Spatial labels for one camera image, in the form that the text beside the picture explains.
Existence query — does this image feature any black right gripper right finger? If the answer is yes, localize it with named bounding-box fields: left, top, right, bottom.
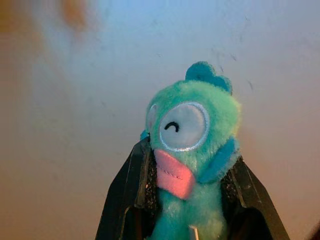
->
left=221, top=154, right=291, bottom=240

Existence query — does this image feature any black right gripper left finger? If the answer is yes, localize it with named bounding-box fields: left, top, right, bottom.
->
left=94, top=136, right=159, bottom=240

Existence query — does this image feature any teal plush fish keychain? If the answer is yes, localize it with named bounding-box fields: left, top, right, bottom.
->
left=139, top=61, right=243, bottom=240

